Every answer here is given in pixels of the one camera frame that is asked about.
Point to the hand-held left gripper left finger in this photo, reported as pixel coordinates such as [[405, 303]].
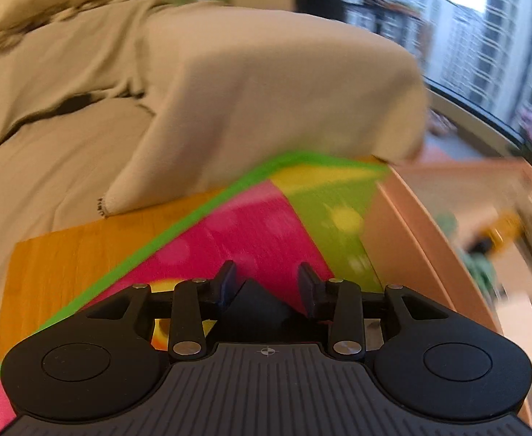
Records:
[[227, 282]]

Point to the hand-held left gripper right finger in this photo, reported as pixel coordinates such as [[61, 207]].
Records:
[[307, 282]]

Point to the black rectangular block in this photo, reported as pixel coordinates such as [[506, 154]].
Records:
[[257, 309]]

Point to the pink cardboard box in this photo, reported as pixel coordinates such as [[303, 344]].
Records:
[[411, 236]]

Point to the yellow transparent bottle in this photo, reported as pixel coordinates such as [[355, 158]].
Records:
[[502, 231]]

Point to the colourful cartoon play mat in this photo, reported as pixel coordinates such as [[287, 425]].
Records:
[[248, 227]]

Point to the beige covered sofa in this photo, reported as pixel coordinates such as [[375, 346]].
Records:
[[248, 100]]

